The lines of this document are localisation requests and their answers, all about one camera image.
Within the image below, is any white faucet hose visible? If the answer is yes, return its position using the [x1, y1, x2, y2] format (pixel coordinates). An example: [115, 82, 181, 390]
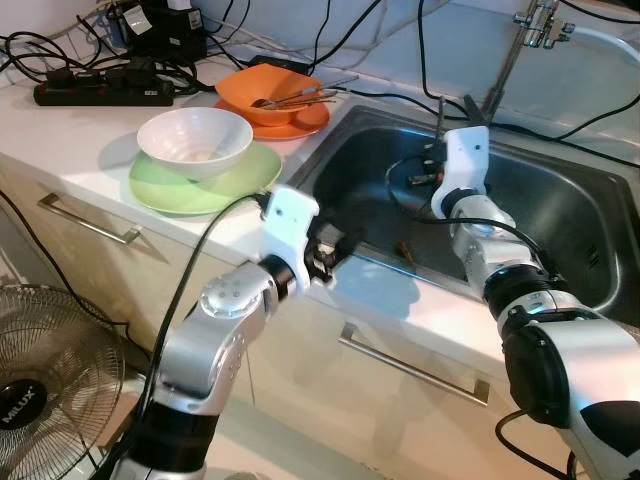
[565, 25, 640, 63]

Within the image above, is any orange plate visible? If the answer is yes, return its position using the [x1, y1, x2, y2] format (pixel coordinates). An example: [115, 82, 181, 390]
[222, 100, 331, 141]

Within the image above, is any light green plate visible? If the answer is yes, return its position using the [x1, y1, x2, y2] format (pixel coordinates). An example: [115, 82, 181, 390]
[128, 143, 284, 217]

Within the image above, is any stainless steel sink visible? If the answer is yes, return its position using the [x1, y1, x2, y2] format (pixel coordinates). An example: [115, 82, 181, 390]
[285, 100, 640, 331]

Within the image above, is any white bowl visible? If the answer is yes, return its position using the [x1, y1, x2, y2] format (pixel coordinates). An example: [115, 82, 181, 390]
[136, 106, 255, 183]

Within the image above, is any black floor fan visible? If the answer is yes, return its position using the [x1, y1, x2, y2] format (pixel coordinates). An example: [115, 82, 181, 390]
[0, 285, 127, 480]

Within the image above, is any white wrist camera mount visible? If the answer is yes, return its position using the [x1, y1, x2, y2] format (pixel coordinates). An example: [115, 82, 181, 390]
[262, 186, 323, 293]
[432, 126, 491, 216]

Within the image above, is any long thin metal spoon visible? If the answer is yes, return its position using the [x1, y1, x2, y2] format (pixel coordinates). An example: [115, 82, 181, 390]
[436, 95, 448, 151]

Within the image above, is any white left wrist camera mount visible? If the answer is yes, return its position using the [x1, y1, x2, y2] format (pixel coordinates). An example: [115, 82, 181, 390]
[262, 186, 323, 293]

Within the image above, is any black wall cable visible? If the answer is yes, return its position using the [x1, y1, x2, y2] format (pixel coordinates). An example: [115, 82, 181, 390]
[413, 0, 473, 111]

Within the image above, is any orange bowl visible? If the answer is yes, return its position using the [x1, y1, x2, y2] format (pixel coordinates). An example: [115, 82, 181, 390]
[215, 66, 326, 128]

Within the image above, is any black power strip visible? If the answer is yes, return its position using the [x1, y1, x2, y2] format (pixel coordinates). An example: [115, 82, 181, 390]
[33, 75, 176, 108]

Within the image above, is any metal cabinet handle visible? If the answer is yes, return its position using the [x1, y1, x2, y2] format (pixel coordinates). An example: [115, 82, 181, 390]
[338, 322, 493, 406]
[38, 193, 143, 246]

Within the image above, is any black charger box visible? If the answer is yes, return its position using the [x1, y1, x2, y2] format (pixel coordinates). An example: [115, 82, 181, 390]
[105, 0, 209, 66]

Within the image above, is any metal sink faucet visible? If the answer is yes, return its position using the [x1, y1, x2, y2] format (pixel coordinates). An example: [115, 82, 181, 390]
[462, 0, 573, 121]

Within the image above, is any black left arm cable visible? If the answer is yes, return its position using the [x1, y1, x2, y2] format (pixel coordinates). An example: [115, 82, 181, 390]
[100, 194, 277, 480]

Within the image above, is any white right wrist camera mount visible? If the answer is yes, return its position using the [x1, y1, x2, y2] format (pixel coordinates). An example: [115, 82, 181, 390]
[432, 126, 491, 216]

